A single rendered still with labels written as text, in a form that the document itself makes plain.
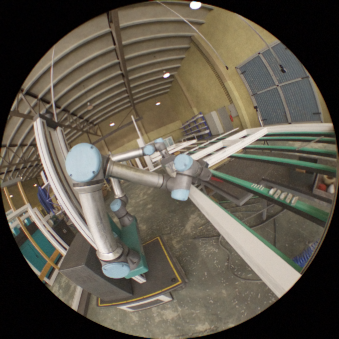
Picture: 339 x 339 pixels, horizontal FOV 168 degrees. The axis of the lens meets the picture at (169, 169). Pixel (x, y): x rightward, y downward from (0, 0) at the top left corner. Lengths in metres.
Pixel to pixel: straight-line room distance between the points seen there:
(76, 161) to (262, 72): 7.38
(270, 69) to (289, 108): 2.11
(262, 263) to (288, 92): 6.73
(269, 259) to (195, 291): 1.04
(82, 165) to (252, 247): 0.49
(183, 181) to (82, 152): 0.38
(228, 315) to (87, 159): 1.32
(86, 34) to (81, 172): 7.81
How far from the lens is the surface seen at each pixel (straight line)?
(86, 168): 0.35
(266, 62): 7.23
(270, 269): 0.30
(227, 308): 1.22
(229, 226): 0.37
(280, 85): 6.93
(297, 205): 0.52
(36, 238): 3.70
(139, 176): 0.52
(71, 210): 0.74
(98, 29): 7.96
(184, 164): 0.46
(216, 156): 1.11
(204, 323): 1.24
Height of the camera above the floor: 1.22
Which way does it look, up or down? 13 degrees down
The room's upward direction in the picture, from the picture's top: 25 degrees counter-clockwise
